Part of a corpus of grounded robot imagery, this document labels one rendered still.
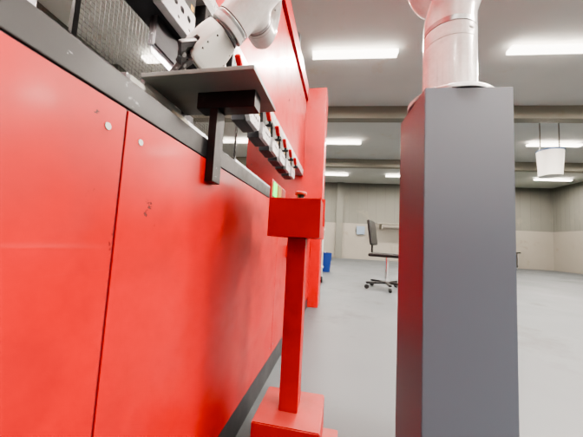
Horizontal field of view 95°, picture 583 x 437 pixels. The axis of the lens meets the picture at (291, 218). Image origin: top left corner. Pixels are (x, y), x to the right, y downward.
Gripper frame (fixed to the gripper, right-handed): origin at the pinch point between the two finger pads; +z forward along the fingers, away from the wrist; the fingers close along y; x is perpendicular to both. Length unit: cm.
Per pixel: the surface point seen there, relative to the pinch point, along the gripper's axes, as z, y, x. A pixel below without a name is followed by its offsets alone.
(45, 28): 7.3, 35.2, 16.9
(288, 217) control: 7.7, -23.0, 37.7
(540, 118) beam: -427, -507, 161
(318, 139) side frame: -62, -216, -37
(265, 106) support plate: -10.0, -7.1, 16.9
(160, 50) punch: -1.8, 1.4, -9.6
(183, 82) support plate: 0.3, 4.7, 4.8
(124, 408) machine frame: 44, 18, 48
